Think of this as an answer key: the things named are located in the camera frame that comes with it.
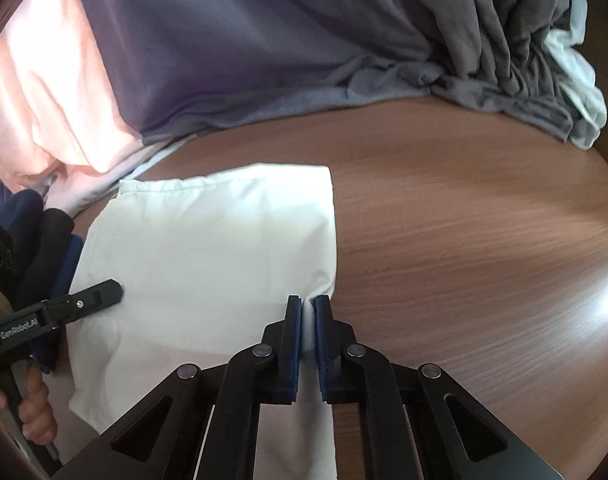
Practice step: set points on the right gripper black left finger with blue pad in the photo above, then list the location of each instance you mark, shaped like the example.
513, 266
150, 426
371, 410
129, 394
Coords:
200, 424

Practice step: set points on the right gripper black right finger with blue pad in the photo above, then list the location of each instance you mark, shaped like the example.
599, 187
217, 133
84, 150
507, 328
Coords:
416, 423

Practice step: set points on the white pants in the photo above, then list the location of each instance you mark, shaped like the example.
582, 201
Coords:
205, 264

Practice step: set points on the person's left hand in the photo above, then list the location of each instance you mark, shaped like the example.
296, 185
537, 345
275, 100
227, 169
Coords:
35, 411

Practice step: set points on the dark navy folded clothes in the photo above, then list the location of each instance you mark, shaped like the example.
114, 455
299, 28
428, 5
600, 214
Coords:
38, 252

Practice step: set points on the pink hanging garment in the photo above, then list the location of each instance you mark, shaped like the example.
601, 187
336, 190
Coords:
61, 133

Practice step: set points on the grey hanging garment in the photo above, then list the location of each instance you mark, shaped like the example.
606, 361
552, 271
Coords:
181, 66

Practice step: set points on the white hanging garment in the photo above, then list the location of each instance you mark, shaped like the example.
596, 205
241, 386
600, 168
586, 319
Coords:
577, 77

